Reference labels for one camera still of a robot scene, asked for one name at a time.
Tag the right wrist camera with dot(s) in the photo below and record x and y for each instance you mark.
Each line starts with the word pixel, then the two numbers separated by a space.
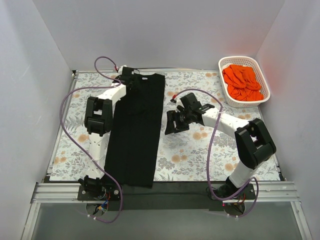
pixel 190 104

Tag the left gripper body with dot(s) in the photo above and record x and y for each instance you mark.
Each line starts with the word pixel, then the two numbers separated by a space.
pixel 133 78

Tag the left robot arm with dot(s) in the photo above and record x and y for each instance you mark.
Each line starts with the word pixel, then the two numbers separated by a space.
pixel 98 122

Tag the orange t shirt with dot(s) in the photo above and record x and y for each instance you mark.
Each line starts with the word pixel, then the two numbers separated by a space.
pixel 242 84

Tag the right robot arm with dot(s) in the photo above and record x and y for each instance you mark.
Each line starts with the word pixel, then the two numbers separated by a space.
pixel 253 141

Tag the aluminium front rail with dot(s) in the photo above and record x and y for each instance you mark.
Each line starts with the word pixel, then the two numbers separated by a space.
pixel 269 191

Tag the black t shirt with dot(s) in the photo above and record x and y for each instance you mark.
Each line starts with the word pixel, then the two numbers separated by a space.
pixel 134 138

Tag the aluminium back rail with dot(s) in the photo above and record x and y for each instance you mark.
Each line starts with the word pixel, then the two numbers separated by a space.
pixel 140 70

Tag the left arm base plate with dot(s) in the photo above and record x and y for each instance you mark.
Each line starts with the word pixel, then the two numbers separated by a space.
pixel 109 191

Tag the white perforated plastic basket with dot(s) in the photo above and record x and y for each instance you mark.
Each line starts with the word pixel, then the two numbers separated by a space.
pixel 245 61

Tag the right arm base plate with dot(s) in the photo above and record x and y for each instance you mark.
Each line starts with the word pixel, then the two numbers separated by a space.
pixel 222 191

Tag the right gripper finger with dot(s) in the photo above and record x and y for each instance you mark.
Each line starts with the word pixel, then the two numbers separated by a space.
pixel 170 125
pixel 174 130

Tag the aluminium rail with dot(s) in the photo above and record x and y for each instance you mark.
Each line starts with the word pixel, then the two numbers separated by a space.
pixel 269 191
pixel 140 70

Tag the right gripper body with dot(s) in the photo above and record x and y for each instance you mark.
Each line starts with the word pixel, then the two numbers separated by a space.
pixel 175 122

